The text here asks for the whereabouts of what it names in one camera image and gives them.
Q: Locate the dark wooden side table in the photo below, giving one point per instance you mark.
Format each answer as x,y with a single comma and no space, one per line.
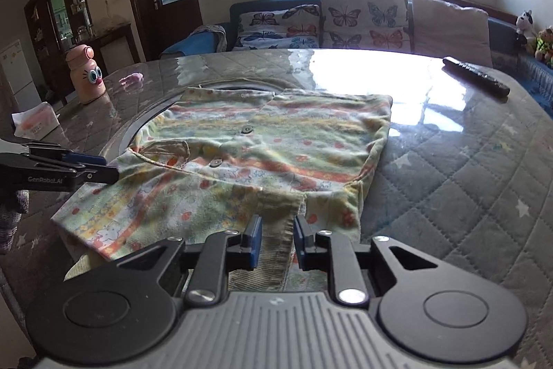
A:
114,49

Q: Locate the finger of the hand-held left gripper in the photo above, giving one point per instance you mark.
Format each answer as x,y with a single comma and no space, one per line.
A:
101,174
84,158

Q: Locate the square butterfly print cushion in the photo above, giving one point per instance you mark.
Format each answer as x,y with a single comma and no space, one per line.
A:
363,19

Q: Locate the plain white pillow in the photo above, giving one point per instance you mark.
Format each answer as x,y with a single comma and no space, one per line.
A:
451,29

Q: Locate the long butterfly print cushion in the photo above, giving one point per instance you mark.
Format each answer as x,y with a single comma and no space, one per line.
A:
276,29

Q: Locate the white refrigerator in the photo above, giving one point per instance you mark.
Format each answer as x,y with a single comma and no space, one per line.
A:
15,75

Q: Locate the dark blue sofa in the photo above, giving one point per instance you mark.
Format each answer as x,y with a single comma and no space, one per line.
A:
235,10

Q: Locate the floral yellow green shirt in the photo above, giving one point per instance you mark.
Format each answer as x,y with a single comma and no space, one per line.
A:
281,148

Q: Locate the black remote control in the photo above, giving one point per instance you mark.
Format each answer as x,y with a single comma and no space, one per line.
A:
475,77

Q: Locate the pink cartoon face bottle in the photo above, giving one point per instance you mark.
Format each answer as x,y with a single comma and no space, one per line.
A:
86,77

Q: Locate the small pink toy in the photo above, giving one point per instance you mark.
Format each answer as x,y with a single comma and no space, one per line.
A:
131,79

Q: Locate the grey crumpled cloth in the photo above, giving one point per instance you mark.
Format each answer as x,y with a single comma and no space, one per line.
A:
209,36

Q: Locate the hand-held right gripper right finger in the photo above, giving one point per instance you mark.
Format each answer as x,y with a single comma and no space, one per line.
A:
304,241

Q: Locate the dark wooden display cabinet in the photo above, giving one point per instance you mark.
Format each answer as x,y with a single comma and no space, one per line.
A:
56,6

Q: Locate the brown bear plush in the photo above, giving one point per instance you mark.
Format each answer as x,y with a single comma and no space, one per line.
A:
545,44

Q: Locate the black white cow plush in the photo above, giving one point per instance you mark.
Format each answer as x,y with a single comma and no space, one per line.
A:
526,27

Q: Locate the pink white tissue pack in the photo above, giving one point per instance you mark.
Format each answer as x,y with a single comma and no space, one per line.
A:
36,120

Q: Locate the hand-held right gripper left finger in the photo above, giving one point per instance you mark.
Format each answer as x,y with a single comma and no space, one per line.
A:
252,241

